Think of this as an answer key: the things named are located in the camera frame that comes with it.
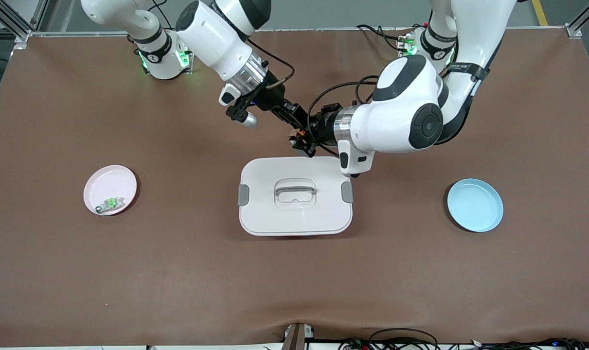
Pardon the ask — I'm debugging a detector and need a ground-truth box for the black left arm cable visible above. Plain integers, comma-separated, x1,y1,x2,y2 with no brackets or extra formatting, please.
306,75,380,128

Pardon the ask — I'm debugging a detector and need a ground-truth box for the white lidded storage box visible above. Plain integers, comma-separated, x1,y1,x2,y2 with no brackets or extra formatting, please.
238,156,354,237

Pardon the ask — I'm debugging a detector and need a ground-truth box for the pink round plate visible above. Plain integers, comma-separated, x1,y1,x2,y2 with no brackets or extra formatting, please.
83,165,138,216

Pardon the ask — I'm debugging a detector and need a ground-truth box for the tangled cable bundle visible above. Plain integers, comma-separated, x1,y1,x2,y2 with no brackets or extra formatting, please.
338,337,589,350

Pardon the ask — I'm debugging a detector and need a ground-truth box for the aluminium frame post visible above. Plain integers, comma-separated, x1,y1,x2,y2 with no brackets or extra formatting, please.
0,0,49,49
565,0,589,37

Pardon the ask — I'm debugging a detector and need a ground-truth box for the green and white switch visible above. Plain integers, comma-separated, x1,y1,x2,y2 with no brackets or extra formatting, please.
95,196,125,214

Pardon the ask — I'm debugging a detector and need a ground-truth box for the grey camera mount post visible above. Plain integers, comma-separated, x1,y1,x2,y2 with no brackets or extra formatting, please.
282,322,314,350

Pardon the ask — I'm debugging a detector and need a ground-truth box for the black cable loop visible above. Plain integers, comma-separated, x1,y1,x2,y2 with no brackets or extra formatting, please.
369,328,439,350

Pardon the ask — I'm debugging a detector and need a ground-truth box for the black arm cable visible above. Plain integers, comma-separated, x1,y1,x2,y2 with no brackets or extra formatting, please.
247,38,295,91
306,75,380,128

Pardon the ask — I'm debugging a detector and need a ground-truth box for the black left base cable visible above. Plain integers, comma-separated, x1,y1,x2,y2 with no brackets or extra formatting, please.
356,23,411,53

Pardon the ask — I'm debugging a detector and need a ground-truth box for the grey box lid handle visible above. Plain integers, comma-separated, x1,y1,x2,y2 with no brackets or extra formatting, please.
274,185,318,198

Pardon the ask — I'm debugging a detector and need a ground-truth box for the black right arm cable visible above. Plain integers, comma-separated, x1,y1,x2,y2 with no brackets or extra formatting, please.
247,38,295,91

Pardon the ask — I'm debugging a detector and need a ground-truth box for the light blue round plate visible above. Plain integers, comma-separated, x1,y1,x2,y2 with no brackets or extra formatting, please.
446,178,504,233

